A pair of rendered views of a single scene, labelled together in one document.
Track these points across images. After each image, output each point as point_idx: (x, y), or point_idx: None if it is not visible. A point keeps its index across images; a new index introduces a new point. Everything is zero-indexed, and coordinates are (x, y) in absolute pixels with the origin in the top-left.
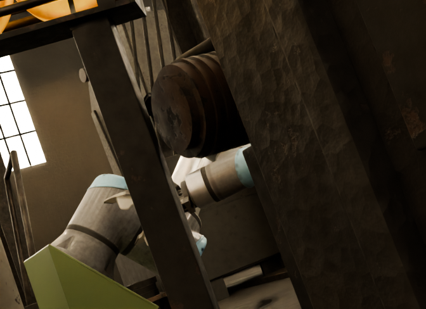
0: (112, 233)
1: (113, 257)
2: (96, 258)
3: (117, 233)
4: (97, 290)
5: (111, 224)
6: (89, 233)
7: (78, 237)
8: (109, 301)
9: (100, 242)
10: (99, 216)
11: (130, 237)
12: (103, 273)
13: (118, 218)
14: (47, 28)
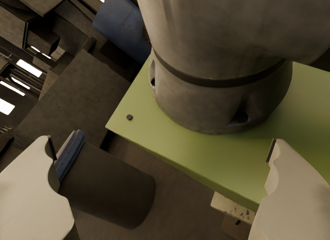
0: (218, 67)
1: (260, 84)
2: (198, 116)
3: (236, 58)
4: (203, 179)
5: (200, 49)
6: (167, 68)
7: (159, 71)
8: (229, 193)
9: (196, 86)
10: (158, 31)
11: (293, 61)
12: (226, 130)
13: (213, 27)
14: None
